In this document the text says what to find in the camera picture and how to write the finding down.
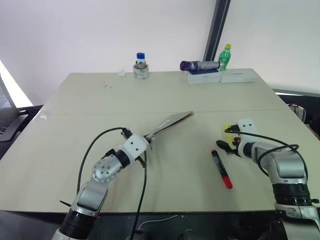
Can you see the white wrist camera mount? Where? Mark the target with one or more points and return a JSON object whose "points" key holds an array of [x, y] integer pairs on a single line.
{"points": [[247, 127], [135, 146]]}

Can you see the crumpled white paper scrap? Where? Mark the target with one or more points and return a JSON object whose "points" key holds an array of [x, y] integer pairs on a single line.
{"points": [[122, 72]]}

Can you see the flat white box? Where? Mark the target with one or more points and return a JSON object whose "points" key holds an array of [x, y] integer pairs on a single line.
{"points": [[238, 76]]}

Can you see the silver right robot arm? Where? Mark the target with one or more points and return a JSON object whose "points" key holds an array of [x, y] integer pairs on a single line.
{"points": [[287, 170]]}

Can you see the white tape roll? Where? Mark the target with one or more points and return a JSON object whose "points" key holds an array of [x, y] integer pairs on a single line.
{"points": [[141, 71]]}

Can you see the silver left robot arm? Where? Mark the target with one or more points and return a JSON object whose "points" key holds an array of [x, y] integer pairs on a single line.
{"points": [[100, 172]]}

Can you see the blue capped clear bottle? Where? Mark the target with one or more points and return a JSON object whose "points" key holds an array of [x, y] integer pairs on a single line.
{"points": [[140, 59]]}

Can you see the white box with blue lid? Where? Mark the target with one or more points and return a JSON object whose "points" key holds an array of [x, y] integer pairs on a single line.
{"points": [[203, 76]]}

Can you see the red and black marker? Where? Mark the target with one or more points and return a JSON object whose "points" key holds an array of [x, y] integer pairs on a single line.
{"points": [[221, 168]]}

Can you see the green plastic bottle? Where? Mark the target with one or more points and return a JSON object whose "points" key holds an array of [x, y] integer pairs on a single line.
{"points": [[225, 58]]}

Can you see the dark grey pillar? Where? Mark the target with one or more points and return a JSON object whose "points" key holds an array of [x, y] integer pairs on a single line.
{"points": [[216, 30]]}

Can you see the purple folded umbrella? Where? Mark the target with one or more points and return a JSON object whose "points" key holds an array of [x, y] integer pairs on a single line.
{"points": [[200, 65]]}

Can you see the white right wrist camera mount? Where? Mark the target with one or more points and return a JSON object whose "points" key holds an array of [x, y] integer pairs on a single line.
{"points": [[247, 127]]}

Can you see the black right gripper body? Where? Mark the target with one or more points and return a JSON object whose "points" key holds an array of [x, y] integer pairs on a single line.
{"points": [[235, 143]]}

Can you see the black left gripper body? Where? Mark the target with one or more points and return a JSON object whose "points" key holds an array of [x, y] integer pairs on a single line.
{"points": [[138, 158]]}

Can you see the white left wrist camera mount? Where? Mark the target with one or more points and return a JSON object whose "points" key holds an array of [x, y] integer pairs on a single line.
{"points": [[135, 146]]}

